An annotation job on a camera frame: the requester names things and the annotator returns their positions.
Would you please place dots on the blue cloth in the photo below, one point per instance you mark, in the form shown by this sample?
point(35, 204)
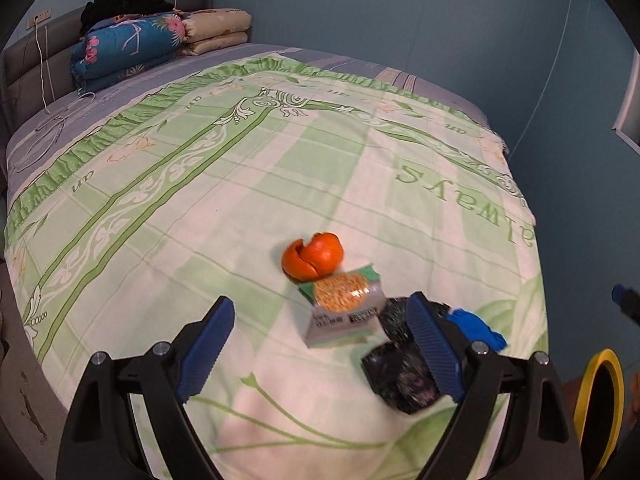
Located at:
point(477, 327)

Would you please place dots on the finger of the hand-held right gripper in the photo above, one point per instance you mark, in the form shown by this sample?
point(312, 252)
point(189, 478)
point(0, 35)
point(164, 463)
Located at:
point(627, 302)

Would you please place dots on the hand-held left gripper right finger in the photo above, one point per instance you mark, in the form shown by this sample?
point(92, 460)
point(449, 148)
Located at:
point(435, 350)

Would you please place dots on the wall power socket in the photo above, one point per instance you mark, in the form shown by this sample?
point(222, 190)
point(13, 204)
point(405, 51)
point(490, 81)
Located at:
point(39, 18)

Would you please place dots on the green noodle packet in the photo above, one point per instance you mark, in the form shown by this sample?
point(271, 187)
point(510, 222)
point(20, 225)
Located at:
point(342, 305)

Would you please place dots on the orange peel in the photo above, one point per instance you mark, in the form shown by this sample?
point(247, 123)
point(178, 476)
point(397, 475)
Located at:
point(310, 257)

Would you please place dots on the white wall frame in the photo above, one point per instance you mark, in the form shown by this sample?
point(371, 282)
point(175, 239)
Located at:
point(629, 110)

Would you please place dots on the grey bed headboard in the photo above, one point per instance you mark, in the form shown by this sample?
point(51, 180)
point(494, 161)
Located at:
point(30, 65)

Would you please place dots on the black clothes pile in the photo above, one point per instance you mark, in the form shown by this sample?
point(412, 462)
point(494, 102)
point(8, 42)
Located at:
point(125, 0)

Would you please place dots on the yellow rimmed trash bin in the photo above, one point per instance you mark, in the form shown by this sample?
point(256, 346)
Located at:
point(585, 395)

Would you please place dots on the black plastic bag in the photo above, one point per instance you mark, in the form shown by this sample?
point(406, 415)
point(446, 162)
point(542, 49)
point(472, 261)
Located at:
point(400, 370)

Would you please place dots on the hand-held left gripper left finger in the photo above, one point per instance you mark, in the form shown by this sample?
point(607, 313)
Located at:
point(205, 355)

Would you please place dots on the beige folded quilt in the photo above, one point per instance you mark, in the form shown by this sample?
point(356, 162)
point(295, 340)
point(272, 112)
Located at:
point(217, 27)

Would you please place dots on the blue floral folded quilt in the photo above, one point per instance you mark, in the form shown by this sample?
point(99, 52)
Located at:
point(125, 45)

